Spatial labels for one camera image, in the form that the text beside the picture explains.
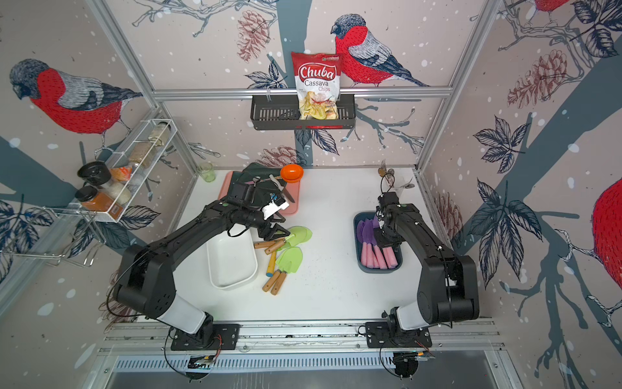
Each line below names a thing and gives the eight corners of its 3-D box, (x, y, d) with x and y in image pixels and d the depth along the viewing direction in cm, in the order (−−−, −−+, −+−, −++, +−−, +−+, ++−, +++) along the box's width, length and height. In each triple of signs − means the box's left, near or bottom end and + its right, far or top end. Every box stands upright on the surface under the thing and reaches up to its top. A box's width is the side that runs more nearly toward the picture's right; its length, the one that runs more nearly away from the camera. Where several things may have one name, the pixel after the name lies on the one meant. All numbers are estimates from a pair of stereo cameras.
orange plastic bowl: (280, 182, 114) (279, 179, 112) (282, 167, 121) (281, 164, 119) (303, 182, 114) (303, 179, 112) (304, 167, 120) (304, 164, 119)
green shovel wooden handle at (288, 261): (258, 286, 86) (257, 284, 84) (288, 244, 96) (287, 242, 94) (278, 300, 83) (277, 298, 81) (306, 255, 93) (306, 252, 91)
